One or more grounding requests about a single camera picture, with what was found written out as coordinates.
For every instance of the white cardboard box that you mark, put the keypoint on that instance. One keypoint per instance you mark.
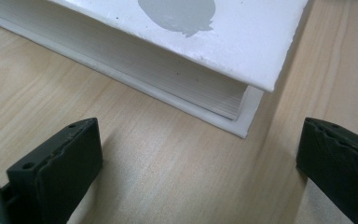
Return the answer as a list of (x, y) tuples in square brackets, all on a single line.
[(245, 40)]

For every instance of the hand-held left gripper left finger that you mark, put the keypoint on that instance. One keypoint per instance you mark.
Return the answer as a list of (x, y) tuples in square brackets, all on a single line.
[(56, 174)]

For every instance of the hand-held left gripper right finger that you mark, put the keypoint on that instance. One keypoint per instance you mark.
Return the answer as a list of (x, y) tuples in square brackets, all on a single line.
[(341, 168)]

